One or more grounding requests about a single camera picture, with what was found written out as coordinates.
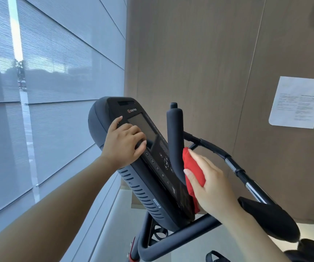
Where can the person's left hand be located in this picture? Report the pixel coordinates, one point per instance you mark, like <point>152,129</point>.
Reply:
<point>120,148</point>

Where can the person's right hand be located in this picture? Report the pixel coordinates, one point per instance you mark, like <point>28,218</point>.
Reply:
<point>217,193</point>

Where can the person's left middle finger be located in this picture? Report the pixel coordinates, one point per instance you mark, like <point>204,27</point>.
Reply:
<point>134,130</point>

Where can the person's left thumb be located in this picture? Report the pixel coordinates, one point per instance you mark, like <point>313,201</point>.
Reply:
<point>116,123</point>

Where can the person's left little finger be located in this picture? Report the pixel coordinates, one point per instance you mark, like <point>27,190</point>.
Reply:
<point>141,149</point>

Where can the person's right thumb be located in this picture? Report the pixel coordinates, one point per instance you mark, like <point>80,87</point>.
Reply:
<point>193,181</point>

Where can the red cleaning cloth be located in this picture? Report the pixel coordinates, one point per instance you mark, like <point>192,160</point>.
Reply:
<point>193,165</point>

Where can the black exercise bike console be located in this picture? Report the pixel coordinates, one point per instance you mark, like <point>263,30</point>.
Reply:
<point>143,185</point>

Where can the person's right forearm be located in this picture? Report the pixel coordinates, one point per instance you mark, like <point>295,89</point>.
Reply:
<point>252,240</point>

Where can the person's left forearm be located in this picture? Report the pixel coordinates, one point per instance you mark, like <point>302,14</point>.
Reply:
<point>50,215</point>

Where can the black padded elbow rest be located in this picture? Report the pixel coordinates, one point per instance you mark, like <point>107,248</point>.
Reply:
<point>312,252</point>
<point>271,218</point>

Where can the black bike cup holder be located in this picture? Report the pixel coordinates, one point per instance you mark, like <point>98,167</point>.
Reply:
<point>159,234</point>

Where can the grey roller window blind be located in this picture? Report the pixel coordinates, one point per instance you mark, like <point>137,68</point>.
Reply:
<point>64,79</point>

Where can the red and black bike frame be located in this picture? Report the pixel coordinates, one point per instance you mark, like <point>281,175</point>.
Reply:
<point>134,252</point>

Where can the white paper wall notice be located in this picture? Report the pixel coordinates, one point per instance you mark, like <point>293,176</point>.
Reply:
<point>297,102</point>

